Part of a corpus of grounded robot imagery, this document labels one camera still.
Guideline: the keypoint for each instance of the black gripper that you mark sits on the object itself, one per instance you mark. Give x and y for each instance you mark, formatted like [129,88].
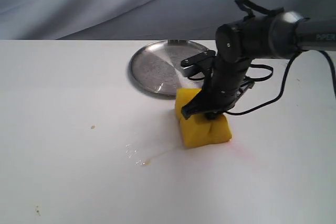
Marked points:
[221,93]

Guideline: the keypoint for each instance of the grey backdrop cloth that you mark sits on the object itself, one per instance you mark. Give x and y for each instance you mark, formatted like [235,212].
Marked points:
[133,19]

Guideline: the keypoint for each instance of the yellow sponge block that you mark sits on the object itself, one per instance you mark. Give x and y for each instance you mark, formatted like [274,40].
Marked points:
[198,131]

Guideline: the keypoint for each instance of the orange sauce spill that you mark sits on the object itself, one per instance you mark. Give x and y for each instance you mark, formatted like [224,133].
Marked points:
[132,155]

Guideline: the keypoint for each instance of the round stainless steel plate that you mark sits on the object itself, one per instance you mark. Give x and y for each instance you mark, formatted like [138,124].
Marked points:
[156,67]

